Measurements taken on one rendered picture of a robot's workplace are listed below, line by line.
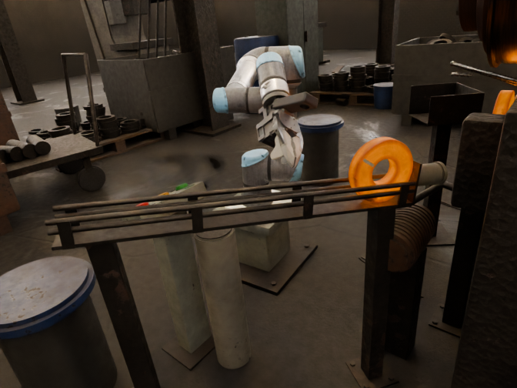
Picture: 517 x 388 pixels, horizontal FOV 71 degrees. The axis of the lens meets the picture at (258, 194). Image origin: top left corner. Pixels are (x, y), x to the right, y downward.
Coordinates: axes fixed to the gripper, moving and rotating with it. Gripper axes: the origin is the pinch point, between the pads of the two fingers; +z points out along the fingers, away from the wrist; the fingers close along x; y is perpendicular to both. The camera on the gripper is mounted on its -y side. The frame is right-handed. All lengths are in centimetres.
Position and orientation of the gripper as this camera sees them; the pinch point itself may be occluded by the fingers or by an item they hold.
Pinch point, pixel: (294, 161)
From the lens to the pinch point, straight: 85.1
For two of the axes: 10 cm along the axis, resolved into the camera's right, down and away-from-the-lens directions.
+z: 1.2, 8.7, -4.8
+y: -6.7, 4.2, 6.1
